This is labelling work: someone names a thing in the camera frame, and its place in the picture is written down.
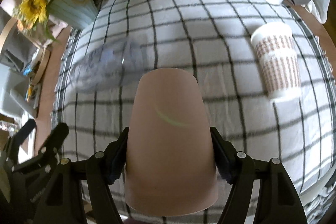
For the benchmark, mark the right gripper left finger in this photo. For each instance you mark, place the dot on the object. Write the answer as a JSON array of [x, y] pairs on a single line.
[[63, 198]]

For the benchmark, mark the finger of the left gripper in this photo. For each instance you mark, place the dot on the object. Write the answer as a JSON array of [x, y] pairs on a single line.
[[53, 143], [14, 142]]

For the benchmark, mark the pink plastic cup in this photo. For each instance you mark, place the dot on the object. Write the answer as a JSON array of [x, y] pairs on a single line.
[[170, 168]]

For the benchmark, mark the checkered paper cup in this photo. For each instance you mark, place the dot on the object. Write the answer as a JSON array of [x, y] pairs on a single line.
[[273, 45]]

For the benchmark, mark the clear printed glass jar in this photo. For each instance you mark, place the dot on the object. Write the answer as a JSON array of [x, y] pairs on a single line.
[[112, 65]]

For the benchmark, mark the black white plaid tablecloth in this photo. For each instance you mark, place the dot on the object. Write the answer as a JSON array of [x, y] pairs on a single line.
[[211, 40]]

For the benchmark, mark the light blue ribbed flowerpot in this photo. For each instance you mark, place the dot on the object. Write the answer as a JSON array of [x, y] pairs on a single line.
[[77, 13]]

